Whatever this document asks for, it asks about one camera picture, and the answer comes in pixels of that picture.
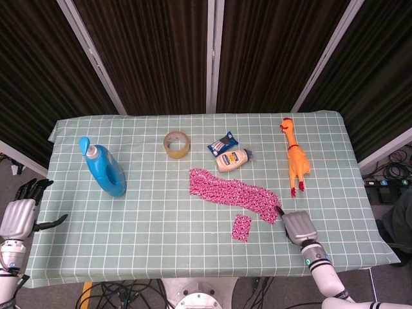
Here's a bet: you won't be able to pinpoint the white screen frame post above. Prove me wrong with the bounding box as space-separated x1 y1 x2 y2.
357 127 412 171
205 0 225 114
57 0 128 116
0 140 49 177
290 0 366 113

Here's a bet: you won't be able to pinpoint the black device with lit indicators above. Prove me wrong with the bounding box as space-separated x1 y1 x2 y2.
363 178 412 188

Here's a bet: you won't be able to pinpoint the coiled black green cables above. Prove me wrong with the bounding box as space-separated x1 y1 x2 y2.
363 150 412 181

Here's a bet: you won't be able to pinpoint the cream mayonnaise squeeze bottle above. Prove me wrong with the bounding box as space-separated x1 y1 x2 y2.
214 147 258 173

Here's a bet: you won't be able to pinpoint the blue snack packet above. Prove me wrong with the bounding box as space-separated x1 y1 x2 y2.
207 130 238 158

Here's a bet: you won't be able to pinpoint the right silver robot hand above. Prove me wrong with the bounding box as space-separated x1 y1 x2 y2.
274 205 319 248

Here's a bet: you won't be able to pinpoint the dark seated figure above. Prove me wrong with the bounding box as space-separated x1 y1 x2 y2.
375 186 412 256

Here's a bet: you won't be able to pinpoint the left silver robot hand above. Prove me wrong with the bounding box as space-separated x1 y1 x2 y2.
0 178 69 241

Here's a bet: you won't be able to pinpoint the green checked tablecloth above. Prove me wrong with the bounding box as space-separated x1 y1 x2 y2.
24 111 402 289

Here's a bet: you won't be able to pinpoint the black floor cable bundle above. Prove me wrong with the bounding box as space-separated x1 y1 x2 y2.
75 278 171 309

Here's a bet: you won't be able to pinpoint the pink knitted cloth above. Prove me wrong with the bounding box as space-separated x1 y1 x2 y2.
188 167 282 225

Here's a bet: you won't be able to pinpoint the clear packing tape roll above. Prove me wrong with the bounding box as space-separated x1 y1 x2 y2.
163 131 191 160

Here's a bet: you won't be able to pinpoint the small pink cloth square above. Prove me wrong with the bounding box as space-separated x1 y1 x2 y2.
230 214 252 243

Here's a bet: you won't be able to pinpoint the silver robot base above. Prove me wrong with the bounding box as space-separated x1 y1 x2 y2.
160 277 239 309

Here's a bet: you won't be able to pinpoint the orange rubber chicken toy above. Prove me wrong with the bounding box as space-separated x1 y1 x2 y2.
279 117 312 198

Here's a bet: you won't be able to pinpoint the blue detergent bottle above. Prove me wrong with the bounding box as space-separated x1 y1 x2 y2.
79 136 127 198

